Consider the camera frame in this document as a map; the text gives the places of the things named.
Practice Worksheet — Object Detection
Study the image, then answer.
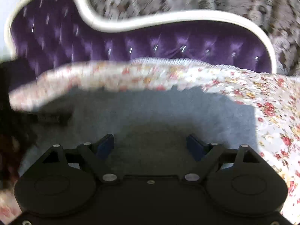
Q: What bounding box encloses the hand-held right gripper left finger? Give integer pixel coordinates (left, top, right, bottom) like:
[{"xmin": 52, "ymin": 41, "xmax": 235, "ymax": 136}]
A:
[{"xmin": 42, "ymin": 134, "xmax": 121, "ymax": 184}]

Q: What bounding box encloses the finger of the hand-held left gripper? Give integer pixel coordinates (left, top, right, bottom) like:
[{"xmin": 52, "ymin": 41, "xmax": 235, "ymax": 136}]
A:
[{"xmin": 29, "ymin": 112, "xmax": 74, "ymax": 126}]

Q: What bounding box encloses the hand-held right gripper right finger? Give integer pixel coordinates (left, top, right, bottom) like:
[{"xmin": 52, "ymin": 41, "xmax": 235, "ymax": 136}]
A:
[{"xmin": 181, "ymin": 134, "xmax": 260, "ymax": 184}]

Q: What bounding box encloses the grey argyle sweater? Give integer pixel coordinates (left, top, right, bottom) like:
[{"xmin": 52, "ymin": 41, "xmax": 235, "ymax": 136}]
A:
[{"xmin": 19, "ymin": 86, "xmax": 261, "ymax": 177}]

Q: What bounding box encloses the floral blanket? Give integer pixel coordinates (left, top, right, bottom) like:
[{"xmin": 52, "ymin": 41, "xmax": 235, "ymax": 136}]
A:
[{"xmin": 0, "ymin": 57, "xmax": 300, "ymax": 225}]

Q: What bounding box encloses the purple tufted sofa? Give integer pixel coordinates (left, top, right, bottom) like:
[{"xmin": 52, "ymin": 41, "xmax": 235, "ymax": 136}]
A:
[{"xmin": 5, "ymin": 0, "xmax": 278, "ymax": 92}]

